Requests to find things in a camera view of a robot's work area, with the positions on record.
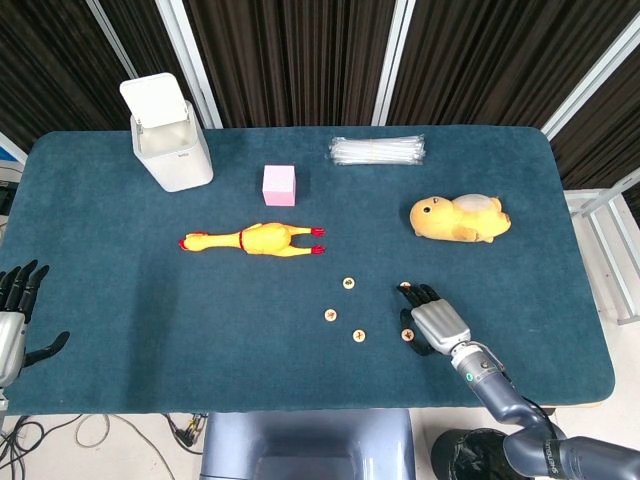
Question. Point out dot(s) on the yellow rubber chicken toy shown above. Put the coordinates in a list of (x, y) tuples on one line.
[(265, 240)]

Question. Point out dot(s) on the black bin with bag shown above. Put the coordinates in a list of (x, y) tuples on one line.
[(465, 455)]

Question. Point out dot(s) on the bundle of clear straws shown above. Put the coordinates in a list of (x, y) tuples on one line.
[(377, 150)]

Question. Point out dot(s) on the blue white panel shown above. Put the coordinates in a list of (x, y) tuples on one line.
[(7, 150)]

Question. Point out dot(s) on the white frame post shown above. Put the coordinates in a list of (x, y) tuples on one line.
[(590, 80), (109, 36), (393, 60), (187, 55)]

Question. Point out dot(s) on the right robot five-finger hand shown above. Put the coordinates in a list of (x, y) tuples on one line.
[(440, 322)]

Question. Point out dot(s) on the black power plug strip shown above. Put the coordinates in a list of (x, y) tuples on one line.
[(187, 434)]

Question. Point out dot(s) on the round wooden chess piece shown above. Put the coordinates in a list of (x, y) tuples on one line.
[(408, 334)]

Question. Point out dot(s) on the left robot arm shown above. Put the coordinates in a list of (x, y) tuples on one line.
[(2, 397)]

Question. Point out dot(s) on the pink cube block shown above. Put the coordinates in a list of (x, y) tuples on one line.
[(279, 186)]

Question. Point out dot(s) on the dark pleated curtain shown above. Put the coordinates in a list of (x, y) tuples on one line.
[(490, 60), (50, 60), (610, 130), (295, 60)]

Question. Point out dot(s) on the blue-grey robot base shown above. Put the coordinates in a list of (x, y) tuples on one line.
[(305, 445)]

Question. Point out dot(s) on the wooden chess piece black character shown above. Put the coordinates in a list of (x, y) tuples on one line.
[(349, 283)]

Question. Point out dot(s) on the yellow plush animal toy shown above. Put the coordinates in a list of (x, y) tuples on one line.
[(450, 220)]

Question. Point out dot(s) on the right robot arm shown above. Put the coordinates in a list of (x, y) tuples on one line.
[(495, 395)]

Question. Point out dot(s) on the teal blue table cloth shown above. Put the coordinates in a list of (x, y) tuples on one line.
[(150, 300)]

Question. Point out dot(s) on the white metal frame rack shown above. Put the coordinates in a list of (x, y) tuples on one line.
[(607, 196)]

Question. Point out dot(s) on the black box device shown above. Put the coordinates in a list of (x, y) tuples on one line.
[(4, 197)]

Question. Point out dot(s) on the white trash bin with lid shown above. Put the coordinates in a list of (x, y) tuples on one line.
[(175, 160)]

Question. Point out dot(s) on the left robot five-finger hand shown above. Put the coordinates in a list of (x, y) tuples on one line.
[(10, 345)]

